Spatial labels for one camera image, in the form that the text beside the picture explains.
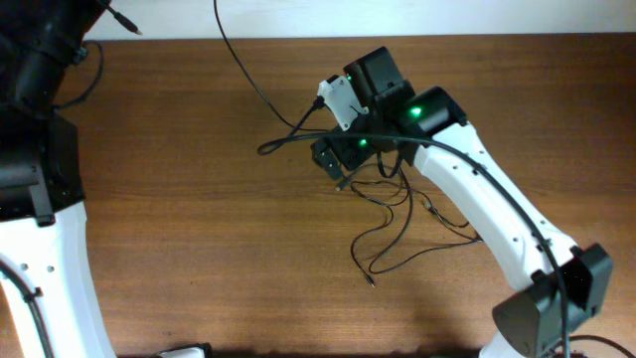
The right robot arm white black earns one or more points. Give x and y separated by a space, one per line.
557 285

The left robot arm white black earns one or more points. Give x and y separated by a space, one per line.
45 274

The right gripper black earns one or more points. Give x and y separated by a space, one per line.
324 154

